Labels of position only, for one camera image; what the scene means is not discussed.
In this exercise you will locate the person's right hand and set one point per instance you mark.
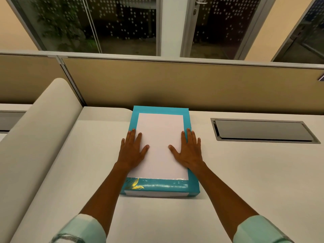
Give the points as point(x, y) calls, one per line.
point(191, 154)

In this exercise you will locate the light green left sleeve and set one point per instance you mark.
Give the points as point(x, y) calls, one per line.
point(81, 230)

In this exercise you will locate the person's left forearm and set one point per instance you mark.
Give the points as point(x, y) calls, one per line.
point(106, 197)

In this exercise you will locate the white curved desk divider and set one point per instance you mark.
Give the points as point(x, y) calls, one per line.
point(33, 136)

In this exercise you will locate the light green right sleeve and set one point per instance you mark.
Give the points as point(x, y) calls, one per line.
point(260, 231)

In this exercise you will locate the blue number plate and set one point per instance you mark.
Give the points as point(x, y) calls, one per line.
point(321, 77)

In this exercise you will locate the dotted glass wall panel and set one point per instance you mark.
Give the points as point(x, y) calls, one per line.
point(121, 27)
point(306, 40)

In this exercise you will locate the glass door with metal frame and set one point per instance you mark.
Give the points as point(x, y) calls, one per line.
point(222, 30)

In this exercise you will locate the green potted plant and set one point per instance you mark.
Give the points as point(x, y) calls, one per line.
point(63, 25)

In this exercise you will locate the teal box with silver interior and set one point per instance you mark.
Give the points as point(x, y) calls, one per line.
point(159, 149)

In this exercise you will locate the person's left hand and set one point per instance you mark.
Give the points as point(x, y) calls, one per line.
point(130, 153)

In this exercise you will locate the wide beige partition panel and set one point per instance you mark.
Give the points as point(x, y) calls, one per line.
point(189, 86)

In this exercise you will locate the light green sleeve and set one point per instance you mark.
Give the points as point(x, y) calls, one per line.
point(260, 231)
point(81, 230)

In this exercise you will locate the person's right forearm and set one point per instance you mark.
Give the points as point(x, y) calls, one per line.
point(222, 199)

